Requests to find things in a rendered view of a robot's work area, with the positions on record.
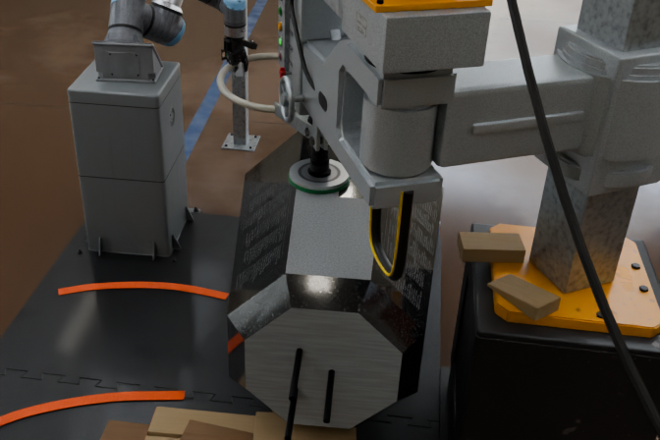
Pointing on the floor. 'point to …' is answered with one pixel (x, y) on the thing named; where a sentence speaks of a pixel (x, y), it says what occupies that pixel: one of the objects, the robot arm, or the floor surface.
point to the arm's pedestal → (131, 162)
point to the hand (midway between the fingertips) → (240, 76)
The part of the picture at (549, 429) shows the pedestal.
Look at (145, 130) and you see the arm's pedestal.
